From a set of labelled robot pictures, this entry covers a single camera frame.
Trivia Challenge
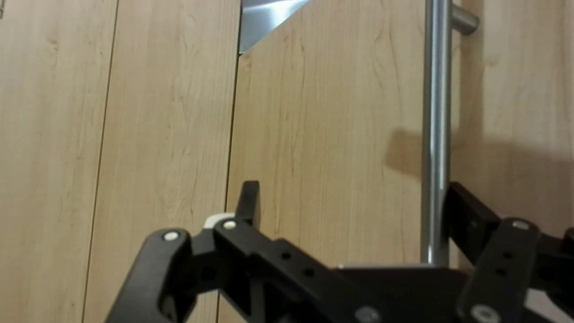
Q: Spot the short light wooden cabinet door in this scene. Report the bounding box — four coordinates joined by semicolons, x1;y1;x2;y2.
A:
216;0;574;323

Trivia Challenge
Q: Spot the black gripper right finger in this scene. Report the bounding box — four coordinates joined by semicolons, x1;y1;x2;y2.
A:
441;180;574;323

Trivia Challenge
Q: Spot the metal bar cabinet handle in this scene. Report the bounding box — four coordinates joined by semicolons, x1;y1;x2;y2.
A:
417;0;480;269

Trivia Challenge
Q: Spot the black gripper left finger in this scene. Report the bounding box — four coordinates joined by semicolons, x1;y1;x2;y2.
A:
105;178;387;323

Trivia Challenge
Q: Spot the stainless steel range hood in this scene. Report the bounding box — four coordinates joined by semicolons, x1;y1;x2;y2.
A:
238;0;312;58

